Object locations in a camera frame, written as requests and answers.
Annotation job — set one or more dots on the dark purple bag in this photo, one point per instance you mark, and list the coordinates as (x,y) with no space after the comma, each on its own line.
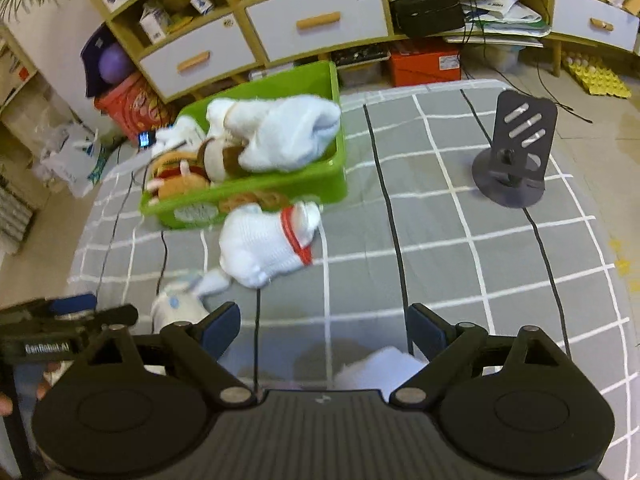
(90,60)

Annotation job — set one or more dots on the red snack bag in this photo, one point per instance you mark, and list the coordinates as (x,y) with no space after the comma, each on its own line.
(135,105)

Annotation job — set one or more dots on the orange box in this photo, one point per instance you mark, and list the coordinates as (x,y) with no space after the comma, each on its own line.
(425,65)

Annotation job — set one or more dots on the clear plastic box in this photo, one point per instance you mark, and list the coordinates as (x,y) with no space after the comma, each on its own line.
(495,60)

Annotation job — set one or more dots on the pile of white papers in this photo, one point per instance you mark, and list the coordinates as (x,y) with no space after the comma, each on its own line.
(500,10)

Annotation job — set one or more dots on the white and brown plush toy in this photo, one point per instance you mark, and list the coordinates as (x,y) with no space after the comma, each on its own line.
(220,152)

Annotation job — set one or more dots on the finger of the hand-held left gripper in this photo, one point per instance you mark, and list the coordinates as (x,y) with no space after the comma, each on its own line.
(65,305)
(122,314)

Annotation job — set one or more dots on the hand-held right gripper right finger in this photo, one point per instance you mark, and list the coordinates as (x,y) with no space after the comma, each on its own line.
(427,332)

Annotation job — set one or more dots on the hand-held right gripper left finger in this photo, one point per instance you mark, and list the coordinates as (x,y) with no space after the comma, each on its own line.
(222,332)

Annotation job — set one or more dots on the white plush toy red collar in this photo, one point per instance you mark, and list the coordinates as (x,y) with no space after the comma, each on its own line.
(260,245)

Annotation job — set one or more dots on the white plush toy blue label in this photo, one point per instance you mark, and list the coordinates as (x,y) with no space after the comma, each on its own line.
(175,307)

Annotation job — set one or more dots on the yellow egg tray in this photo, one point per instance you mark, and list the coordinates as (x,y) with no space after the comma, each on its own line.
(600,77)

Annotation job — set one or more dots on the purple ball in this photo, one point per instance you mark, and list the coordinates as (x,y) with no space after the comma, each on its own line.
(116,62)

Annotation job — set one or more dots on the small lit phone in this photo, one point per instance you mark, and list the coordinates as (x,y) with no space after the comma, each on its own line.
(146,140)

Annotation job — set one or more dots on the person's left hand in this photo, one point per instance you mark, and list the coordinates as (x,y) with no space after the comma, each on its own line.
(52,379)

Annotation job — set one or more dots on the black printer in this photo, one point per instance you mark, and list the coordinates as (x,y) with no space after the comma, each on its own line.
(425,5)

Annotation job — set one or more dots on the large white ribbed plush toy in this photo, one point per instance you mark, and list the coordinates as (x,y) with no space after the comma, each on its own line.
(295,130)

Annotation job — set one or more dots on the white cloth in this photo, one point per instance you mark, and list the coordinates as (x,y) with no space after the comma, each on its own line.
(375,370)

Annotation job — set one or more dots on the grey checked blanket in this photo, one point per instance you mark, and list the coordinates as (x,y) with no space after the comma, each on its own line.
(450,260)

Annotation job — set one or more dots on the white carton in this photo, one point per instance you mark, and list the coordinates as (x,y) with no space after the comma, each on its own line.
(152,22)

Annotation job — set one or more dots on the green plastic bin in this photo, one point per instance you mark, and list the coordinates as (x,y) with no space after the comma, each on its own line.
(300,185)

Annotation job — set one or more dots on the yellow burger plush toy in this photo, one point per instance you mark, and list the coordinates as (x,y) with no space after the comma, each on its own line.
(175,177)

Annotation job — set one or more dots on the blue and white box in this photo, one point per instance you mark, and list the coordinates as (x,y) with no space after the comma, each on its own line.
(201,2)

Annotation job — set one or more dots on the white plastic bag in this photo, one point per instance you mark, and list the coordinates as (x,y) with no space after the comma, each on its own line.
(70,160)

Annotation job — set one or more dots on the small white plush toy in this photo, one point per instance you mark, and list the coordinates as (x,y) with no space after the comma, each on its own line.
(175,135)

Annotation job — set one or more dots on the dark grey phone stand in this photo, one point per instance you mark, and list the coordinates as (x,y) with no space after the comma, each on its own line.
(525,120)

